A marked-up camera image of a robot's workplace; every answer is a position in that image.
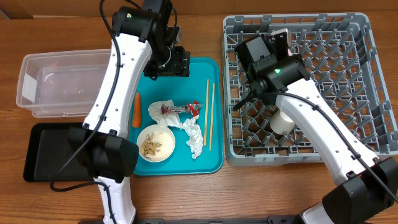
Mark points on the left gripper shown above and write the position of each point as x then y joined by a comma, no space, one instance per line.
180,66

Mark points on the white cup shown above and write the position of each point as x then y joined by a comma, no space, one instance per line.
281,124

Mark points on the large pink plate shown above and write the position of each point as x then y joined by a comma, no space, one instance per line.
289,43

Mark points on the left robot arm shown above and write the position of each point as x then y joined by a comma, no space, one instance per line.
143,43

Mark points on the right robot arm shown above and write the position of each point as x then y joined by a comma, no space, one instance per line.
365,184

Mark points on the grey dishwasher rack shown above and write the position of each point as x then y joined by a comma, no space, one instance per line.
339,52

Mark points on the teal plastic tray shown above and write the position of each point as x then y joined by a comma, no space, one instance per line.
182,91

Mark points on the red snack wrapper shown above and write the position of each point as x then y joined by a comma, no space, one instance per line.
192,108

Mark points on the left wooden chopstick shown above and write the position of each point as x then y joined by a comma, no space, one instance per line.
206,112

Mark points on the orange carrot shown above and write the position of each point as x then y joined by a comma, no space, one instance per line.
137,117

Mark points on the crumpled white tissue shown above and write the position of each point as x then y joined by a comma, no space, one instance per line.
184,121

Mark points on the small bowl with food scraps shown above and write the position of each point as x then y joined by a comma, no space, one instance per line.
156,143

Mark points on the clear plastic bin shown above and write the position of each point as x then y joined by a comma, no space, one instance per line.
61,84

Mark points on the black plastic tray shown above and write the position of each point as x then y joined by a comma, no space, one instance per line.
47,151

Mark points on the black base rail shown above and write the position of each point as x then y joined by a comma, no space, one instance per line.
272,219

